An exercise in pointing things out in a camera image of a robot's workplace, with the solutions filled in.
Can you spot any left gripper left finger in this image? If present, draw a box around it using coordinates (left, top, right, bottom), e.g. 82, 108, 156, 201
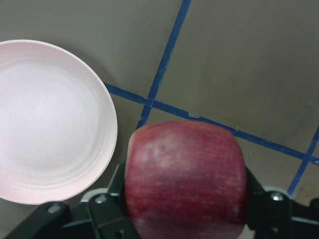
7, 163, 139, 239

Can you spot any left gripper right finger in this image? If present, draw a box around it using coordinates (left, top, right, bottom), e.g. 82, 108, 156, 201
239, 166, 319, 239

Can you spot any red apple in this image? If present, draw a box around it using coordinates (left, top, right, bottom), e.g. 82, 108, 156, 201
125, 120, 247, 239

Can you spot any pink plate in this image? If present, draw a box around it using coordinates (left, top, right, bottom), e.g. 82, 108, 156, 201
0, 40, 118, 205

